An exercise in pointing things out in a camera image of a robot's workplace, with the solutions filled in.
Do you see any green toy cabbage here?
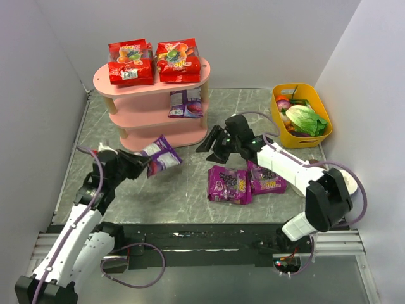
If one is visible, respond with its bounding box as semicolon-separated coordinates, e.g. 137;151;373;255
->
285;105;328;137

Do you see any yellow plastic basket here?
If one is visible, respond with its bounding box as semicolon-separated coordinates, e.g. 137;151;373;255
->
270;83;333;149

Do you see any black base frame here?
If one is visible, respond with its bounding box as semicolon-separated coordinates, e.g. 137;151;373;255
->
95;222;313;270

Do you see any pink three-tier shelf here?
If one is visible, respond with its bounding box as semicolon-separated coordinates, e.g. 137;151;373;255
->
93;57;211;151

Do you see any red fruit candy bag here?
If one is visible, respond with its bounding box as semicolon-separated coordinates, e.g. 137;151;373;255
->
108;39;155;86
155;38;201;83

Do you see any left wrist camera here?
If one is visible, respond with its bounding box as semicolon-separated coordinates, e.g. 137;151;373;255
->
97;142;116;153

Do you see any purple Fox's berries bag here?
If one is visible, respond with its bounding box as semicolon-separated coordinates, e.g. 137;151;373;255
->
135;135;183;178
168;87;203;118

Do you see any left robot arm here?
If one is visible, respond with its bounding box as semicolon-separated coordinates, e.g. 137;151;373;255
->
15;149;151;303

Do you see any red toy vegetable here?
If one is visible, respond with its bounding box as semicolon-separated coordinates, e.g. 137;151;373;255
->
275;95;291;112

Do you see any white tape roll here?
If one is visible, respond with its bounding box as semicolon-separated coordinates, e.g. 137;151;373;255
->
290;169;360;199

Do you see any purple grape candy bag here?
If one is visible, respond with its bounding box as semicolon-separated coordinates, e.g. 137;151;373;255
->
207;165;252;205
247;161;287;195

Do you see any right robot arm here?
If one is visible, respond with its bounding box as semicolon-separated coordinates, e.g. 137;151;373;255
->
196;115;352;243

